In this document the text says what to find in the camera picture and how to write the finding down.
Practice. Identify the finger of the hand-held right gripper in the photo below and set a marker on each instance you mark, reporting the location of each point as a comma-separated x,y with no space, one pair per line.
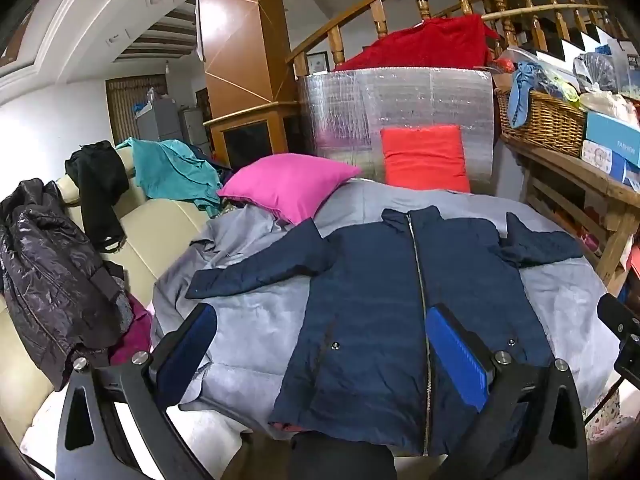
620,325

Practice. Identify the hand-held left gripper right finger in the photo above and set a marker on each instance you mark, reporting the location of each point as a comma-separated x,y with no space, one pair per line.
457,360

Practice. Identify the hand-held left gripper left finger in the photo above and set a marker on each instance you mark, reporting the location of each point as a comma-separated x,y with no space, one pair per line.
190,345

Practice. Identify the navy blue puffer jacket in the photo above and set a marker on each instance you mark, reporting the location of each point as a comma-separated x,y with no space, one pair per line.
370,310

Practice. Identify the magenta cloth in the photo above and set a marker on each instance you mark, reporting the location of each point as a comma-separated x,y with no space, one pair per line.
135,335

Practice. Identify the grey blanket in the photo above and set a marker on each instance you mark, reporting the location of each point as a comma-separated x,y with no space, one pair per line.
250,320

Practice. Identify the white patterned bag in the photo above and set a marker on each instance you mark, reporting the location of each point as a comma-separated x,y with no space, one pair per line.
602,417

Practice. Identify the cream sofa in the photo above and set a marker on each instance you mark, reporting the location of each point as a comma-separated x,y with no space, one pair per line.
160,230

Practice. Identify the shiny black jacket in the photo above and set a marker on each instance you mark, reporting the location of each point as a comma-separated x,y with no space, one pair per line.
45,280

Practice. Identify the white patterned box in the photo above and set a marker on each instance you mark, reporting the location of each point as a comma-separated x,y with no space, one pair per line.
600,157

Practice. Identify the wooden table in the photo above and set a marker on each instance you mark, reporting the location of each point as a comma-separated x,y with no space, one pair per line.
565,165

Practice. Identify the teal cloth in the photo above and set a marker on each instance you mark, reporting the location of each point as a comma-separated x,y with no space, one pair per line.
165,165

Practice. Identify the black garment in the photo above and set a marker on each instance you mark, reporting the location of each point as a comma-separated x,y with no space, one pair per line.
97,185

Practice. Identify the pink pillow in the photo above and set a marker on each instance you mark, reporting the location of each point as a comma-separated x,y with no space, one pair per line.
290,185

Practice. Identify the light blue cardboard box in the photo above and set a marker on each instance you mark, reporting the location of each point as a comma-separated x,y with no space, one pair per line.
610,135

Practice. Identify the red orange pillow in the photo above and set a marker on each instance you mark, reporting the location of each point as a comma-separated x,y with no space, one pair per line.
425,157

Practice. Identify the wooden glass-front cabinet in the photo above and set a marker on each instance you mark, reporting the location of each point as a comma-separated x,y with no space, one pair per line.
247,142

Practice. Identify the wicker basket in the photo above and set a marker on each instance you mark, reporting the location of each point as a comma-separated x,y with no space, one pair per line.
545,122

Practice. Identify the beige plastic bag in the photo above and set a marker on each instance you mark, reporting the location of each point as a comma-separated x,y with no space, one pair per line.
607,105

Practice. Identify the grey cabinet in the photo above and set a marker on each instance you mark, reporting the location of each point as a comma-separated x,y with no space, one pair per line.
160,120

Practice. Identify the brown slatted door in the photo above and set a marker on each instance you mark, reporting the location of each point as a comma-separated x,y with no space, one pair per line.
122,110

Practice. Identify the yellow green cloth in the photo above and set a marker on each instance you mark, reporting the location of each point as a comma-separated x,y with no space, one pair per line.
565,85

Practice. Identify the clear plastic bag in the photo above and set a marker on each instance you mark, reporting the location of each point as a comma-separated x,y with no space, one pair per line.
597,72

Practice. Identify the blue cloth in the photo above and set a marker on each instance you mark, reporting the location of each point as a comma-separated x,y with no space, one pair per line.
525,85

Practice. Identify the clear plastic storage box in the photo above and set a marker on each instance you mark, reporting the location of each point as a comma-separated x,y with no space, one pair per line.
625,65

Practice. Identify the silver foil insulation mat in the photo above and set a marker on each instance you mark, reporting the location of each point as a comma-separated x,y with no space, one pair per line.
400,95

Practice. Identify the black white staircase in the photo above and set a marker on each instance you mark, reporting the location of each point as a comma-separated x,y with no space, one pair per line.
555,40

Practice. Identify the wooden pillar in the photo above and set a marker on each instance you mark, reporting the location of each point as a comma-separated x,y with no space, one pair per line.
240,35

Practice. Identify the red fleece blanket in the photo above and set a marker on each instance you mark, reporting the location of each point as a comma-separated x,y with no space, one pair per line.
425,45

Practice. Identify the wooden stair railing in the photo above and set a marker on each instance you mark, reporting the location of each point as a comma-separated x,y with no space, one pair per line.
336,42

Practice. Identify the small picture frame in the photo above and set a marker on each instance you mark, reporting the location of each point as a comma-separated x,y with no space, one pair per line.
317,62

